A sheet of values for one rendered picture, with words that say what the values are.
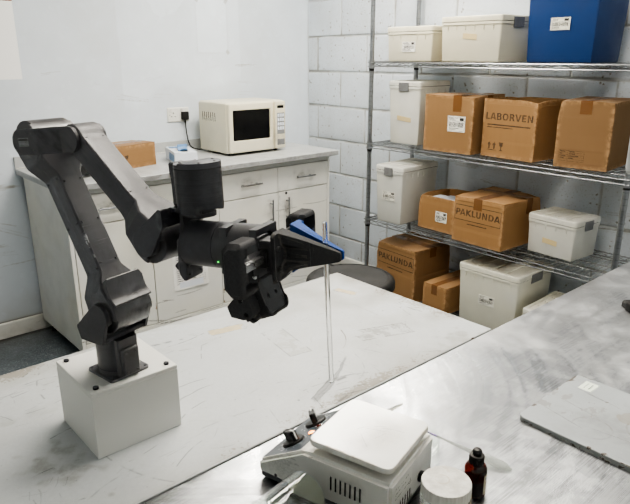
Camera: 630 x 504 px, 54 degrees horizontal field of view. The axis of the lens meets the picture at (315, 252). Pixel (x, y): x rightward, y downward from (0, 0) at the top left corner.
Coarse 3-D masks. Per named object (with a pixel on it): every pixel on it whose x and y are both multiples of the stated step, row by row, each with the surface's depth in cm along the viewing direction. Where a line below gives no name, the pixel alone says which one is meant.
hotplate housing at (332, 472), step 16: (304, 448) 80; (416, 448) 80; (272, 464) 83; (288, 464) 81; (304, 464) 80; (320, 464) 78; (336, 464) 77; (352, 464) 77; (416, 464) 79; (320, 480) 79; (336, 480) 77; (352, 480) 76; (368, 480) 75; (384, 480) 74; (400, 480) 75; (416, 480) 80; (336, 496) 78; (352, 496) 77; (368, 496) 75; (384, 496) 74; (400, 496) 76
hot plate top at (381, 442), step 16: (352, 400) 88; (336, 416) 84; (352, 416) 84; (368, 416) 84; (384, 416) 84; (400, 416) 84; (320, 432) 80; (336, 432) 80; (352, 432) 80; (368, 432) 80; (384, 432) 80; (400, 432) 80; (416, 432) 80; (320, 448) 78; (336, 448) 77; (352, 448) 77; (368, 448) 77; (384, 448) 77; (400, 448) 77; (368, 464) 74; (384, 464) 74; (400, 464) 75
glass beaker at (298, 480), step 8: (296, 472) 76; (304, 472) 75; (288, 480) 74; (296, 480) 74; (304, 480) 74; (312, 480) 74; (272, 488) 73; (280, 488) 72; (288, 488) 72; (296, 488) 72; (304, 488) 73; (312, 488) 73; (320, 488) 74; (264, 496) 71; (272, 496) 71; (280, 496) 71; (288, 496) 71; (296, 496) 72; (304, 496) 72; (312, 496) 73; (320, 496) 74
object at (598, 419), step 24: (576, 384) 107; (600, 384) 107; (528, 408) 100; (552, 408) 100; (576, 408) 100; (600, 408) 100; (624, 408) 100; (552, 432) 94; (576, 432) 94; (600, 432) 94; (624, 432) 94; (600, 456) 89; (624, 456) 88
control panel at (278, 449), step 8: (328, 416) 90; (304, 424) 91; (296, 432) 89; (304, 432) 87; (312, 432) 85; (304, 440) 83; (280, 448) 85; (288, 448) 83; (296, 448) 82; (264, 456) 85
